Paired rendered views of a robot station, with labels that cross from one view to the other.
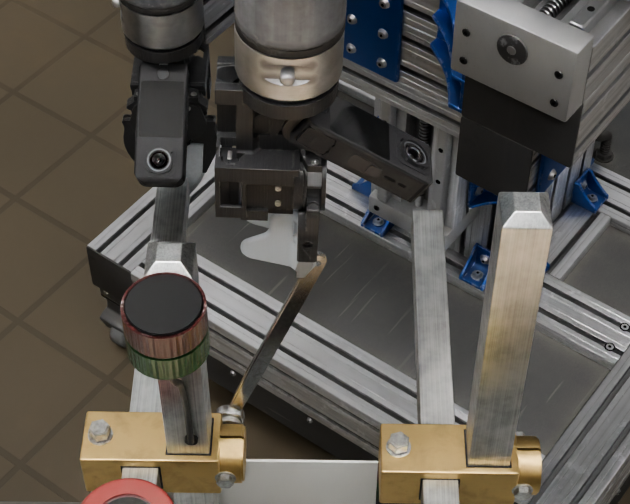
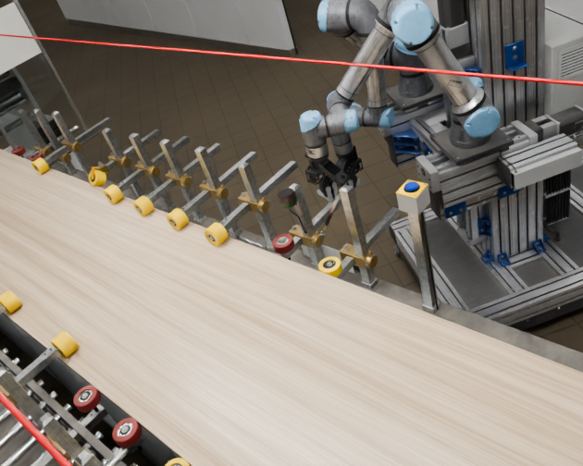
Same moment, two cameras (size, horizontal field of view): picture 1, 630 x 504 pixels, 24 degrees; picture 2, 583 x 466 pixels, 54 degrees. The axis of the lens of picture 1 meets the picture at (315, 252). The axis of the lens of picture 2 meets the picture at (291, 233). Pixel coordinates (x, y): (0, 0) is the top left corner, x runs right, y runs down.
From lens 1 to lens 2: 134 cm
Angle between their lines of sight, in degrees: 38
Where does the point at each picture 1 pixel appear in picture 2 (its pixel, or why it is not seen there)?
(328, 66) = (317, 152)
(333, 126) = (324, 165)
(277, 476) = (331, 252)
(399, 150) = (339, 175)
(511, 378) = (354, 231)
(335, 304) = (442, 255)
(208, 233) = not seen: hidden behind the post
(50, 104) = not seen: hidden behind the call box
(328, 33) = (316, 144)
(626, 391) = (507, 301)
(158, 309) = (283, 193)
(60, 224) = not seen: hidden behind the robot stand
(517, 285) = (346, 205)
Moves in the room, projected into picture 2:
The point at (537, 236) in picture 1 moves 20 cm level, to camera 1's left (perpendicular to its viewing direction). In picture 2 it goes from (345, 193) to (299, 182)
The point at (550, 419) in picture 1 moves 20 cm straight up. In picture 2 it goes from (480, 302) to (477, 271)
